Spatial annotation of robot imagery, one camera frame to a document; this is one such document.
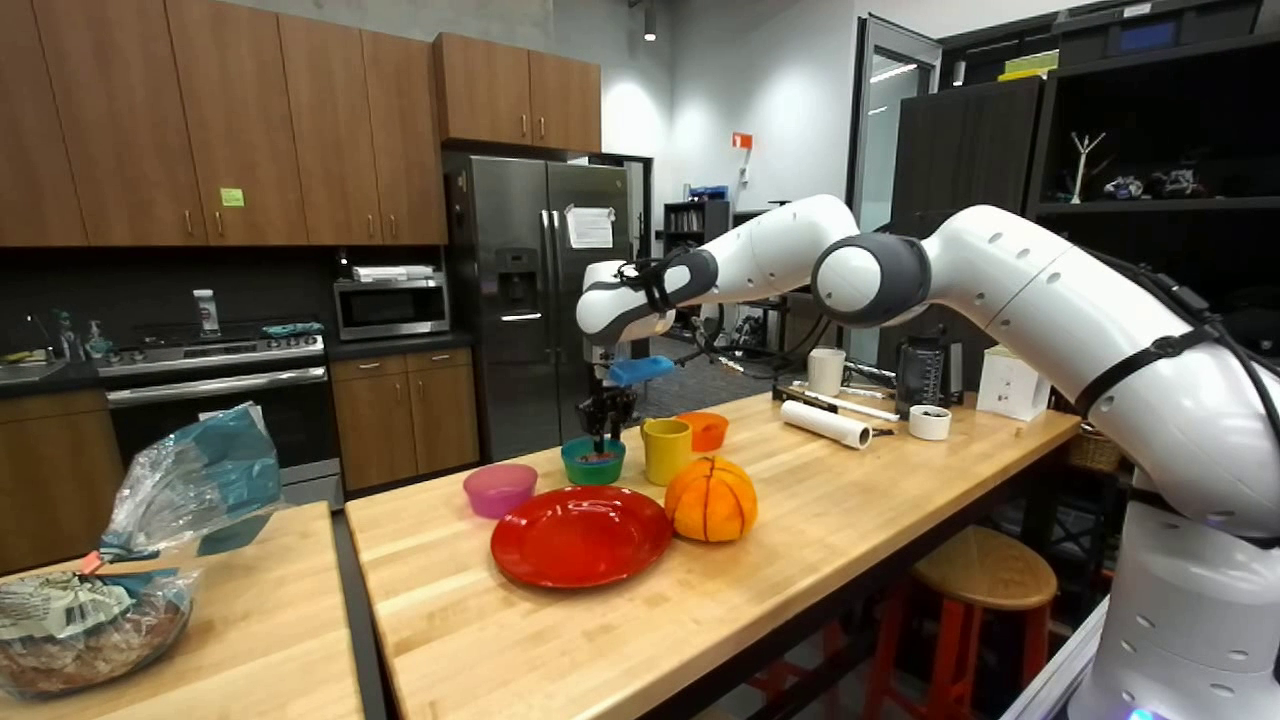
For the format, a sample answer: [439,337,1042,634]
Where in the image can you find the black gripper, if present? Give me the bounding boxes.
[575,386,645,465]

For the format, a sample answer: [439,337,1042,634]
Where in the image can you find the blue and green plastic bowl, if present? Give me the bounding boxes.
[556,438,630,487]

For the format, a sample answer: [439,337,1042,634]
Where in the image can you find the orange plastic bowl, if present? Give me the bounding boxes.
[686,407,734,458]

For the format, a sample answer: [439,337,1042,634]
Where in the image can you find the purple plastic bowl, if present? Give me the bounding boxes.
[459,460,542,520]

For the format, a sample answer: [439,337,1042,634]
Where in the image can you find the yellow plastic mug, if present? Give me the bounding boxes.
[636,412,696,487]

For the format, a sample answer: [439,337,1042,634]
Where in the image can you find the red plate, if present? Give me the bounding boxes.
[488,483,678,596]

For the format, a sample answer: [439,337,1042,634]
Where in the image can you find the orange toy pumpkin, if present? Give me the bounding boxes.
[662,453,761,549]

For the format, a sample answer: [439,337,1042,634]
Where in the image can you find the stainless steel refrigerator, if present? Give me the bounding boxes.
[439,145,639,465]

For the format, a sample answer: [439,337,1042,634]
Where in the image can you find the brown two-door base cabinet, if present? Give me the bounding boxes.
[330,346,483,495]

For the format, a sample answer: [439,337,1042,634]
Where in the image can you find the white paper towel roll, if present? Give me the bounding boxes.
[776,395,877,453]

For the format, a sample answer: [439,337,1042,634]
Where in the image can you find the white paper sheet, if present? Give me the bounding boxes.
[562,204,622,252]

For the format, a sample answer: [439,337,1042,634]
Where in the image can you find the white cup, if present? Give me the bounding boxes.
[805,346,854,395]

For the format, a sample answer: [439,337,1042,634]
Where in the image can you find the black bookshelf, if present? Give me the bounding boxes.
[662,196,738,258]

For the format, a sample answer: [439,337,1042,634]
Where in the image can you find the silver microwave oven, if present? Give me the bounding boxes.
[330,262,458,346]

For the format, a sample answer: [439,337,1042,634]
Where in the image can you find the long white wrap box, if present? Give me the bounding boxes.
[784,381,904,434]

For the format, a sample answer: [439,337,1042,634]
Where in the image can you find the white tape roll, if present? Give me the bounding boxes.
[904,399,958,444]

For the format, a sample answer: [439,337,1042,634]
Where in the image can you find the black container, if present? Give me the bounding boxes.
[895,333,958,407]

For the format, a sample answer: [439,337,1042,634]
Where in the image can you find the brown cabinet above refrigerator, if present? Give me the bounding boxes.
[433,28,610,158]

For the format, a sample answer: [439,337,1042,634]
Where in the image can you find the wooden stool with red legs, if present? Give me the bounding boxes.
[862,520,1061,720]

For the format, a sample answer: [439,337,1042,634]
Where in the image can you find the stainless steel stove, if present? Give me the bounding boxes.
[91,326,339,472]

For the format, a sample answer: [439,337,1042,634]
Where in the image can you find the white cardboard box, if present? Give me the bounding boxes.
[975,339,1057,424]

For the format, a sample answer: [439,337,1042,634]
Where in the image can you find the clear bottle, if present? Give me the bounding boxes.
[189,280,224,339]

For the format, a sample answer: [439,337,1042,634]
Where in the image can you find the grey glass door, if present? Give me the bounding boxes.
[845,12,949,373]

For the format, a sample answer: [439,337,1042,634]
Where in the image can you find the clear plastic bag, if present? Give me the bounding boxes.
[0,395,289,700]

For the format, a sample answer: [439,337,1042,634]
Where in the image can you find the brown box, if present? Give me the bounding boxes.
[1064,430,1132,476]

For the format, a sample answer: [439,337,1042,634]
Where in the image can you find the white forked stand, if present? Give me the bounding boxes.
[1064,130,1111,210]

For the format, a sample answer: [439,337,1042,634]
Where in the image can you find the brown single base cabinet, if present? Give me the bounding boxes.
[0,386,128,572]

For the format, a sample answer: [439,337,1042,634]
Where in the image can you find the yellow box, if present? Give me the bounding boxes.
[995,49,1064,85]

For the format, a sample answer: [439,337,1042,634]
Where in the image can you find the black storage rack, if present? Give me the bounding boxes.
[894,0,1280,444]

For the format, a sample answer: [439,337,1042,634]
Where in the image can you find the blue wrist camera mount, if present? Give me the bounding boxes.
[604,352,682,393]

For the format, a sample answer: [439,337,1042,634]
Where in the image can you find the wide brown wall cabinets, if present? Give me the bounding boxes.
[0,0,454,252]

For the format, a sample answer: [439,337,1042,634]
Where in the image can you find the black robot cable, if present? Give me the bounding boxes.
[1075,258,1280,453]

